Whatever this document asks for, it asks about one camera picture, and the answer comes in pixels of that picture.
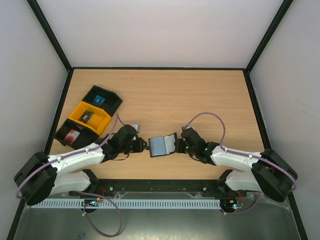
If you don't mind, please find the black card holder wallet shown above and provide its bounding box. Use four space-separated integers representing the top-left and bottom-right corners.
148 132 178 158

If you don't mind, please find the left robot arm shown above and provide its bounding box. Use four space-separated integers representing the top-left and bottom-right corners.
14 124 147 206

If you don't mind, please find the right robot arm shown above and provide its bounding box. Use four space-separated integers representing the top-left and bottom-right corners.
174 127 298 202

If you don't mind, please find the black VIP card in bin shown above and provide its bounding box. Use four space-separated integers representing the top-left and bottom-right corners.
79 111 94 124

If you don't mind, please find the blue card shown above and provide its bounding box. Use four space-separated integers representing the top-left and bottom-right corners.
92 95 105 106

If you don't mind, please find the red white card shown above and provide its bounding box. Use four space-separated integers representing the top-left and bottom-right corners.
64 129 80 145

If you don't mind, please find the black plastic bin far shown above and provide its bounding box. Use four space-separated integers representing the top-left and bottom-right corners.
82 85 123 117

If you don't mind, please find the black plastic bin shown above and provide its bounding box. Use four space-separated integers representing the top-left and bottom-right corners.
54 118 99 150
82 85 123 117

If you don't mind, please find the yellow plastic bin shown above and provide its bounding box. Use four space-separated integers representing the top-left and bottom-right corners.
68 101 112 136

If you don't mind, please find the black plastic bin near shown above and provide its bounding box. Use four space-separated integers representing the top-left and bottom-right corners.
54 118 99 150

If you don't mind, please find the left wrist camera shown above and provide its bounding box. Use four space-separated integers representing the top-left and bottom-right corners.
131 124 141 134

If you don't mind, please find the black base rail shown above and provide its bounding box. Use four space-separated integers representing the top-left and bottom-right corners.
67 176 291 198

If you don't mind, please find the grey slotted cable duct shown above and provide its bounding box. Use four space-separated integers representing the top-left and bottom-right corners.
32 198 221 210

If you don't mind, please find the black frame post left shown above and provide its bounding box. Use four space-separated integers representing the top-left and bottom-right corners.
26 0 73 73

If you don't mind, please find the black frame post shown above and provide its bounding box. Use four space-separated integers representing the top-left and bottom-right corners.
245 0 294 73
26 0 73 73

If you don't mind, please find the black frame post right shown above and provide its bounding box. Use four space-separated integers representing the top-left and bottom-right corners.
245 0 294 73

